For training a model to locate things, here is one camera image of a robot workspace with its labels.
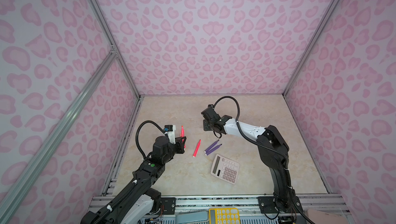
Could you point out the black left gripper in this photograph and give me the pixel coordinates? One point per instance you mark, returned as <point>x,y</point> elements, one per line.
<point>180,146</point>

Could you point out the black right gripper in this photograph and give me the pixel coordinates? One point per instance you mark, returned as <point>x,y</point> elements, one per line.
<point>205,125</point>

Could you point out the pink highlighter pen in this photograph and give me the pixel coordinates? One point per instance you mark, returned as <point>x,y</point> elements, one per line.
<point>182,134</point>
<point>197,148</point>

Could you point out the purple highlighter pen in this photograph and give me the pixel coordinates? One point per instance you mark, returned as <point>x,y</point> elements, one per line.
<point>213,149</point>
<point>211,146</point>

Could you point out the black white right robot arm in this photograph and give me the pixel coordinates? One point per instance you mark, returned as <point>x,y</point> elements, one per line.
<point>273,151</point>

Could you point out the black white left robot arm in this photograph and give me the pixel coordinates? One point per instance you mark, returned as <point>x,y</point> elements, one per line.
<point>144,178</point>

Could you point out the pink white calculator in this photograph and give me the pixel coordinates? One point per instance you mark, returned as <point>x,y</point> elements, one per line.
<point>225,169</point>

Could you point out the grey blue case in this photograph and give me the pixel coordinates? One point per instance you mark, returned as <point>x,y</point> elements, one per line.
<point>192,217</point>

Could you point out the yellow calculator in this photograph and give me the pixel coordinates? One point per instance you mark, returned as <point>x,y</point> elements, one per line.
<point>227,215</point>

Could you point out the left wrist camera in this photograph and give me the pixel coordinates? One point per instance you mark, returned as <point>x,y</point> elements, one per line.
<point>170,133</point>

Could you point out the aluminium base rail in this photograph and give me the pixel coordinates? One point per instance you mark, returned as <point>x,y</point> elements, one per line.
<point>320,208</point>

